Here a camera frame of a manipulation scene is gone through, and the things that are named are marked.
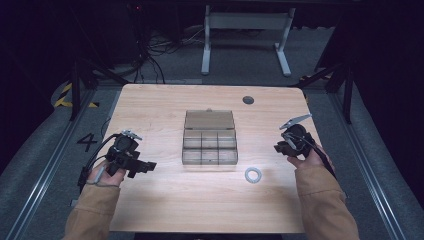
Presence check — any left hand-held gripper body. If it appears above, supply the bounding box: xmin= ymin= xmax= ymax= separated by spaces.
xmin=105 ymin=129 xmax=145 ymax=177

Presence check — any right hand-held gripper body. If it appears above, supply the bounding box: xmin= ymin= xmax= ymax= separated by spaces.
xmin=279 ymin=113 xmax=316 ymax=158

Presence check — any person's right hand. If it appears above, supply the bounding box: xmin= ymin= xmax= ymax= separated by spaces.
xmin=287 ymin=145 xmax=332 ymax=172

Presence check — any person's left hand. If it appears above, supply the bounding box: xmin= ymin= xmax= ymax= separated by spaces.
xmin=86 ymin=159 xmax=128 ymax=188

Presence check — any black metal stand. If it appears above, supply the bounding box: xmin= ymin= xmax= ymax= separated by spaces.
xmin=67 ymin=57 xmax=130 ymax=122
xmin=288 ymin=61 xmax=355 ymax=125

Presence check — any clear plastic compartment box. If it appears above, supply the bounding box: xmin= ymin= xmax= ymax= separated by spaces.
xmin=181 ymin=108 xmax=239 ymax=166

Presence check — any yellow black hazard tape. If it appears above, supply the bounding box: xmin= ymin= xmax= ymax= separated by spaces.
xmin=53 ymin=82 xmax=101 ymax=109

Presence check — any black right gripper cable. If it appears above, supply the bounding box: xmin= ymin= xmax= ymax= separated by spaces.
xmin=289 ymin=132 xmax=337 ymax=179

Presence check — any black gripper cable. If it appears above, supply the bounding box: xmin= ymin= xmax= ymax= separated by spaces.
xmin=77 ymin=132 xmax=120 ymax=195
xmin=289 ymin=132 xmax=337 ymax=179

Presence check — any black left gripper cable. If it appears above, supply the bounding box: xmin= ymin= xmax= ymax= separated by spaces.
xmin=77 ymin=132 xmax=120 ymax=195

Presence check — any white ring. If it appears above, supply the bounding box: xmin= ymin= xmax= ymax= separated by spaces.
xmin=244 ymin=166 xmax=263 ymax=184

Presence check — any grey metal floor rail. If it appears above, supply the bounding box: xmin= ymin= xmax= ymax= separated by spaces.
xmin=327 ymin=92 xmax=408 ymax=240
xmin=4 ymin=89 xmax=98 ymax=240

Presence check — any bundle of black floor cables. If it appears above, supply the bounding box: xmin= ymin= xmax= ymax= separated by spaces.
xmin=132 ymin=27 xmax=208 ymax=85

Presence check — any white metal table frame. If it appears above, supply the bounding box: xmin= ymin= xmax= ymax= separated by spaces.
xmin=200 ymin=4 xmax=297 ymax=78

